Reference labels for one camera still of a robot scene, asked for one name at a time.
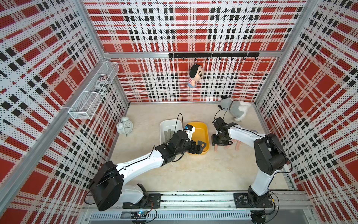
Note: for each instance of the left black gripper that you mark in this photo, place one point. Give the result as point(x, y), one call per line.
point(199, 150)

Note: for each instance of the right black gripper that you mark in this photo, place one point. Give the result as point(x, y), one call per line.
point(214, 141)

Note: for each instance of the yellow storage box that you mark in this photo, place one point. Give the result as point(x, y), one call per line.
point(201, 134)

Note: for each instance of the white storage box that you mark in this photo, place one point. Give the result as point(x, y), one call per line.
point(167, 129)

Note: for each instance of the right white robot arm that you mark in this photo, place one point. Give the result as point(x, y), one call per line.
point(269, 156)

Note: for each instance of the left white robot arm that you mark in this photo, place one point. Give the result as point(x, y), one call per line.
point(109, 183)

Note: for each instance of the grey plush dog toy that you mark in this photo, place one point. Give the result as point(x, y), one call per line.
point(238, 109)

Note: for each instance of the cartoon boy doll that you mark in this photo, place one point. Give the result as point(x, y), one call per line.
point(196, 73)

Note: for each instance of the white alarm clock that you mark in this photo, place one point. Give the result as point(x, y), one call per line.
point(124, 126)

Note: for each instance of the striped can in basket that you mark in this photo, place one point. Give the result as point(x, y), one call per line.
point(102, 85)

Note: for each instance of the black hook rail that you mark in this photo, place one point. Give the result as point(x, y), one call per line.
point(244, 55)

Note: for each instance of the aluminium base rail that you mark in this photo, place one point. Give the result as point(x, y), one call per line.
point(211, 207)

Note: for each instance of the white wire wall basket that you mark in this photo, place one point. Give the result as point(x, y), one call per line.
point(88, 101)

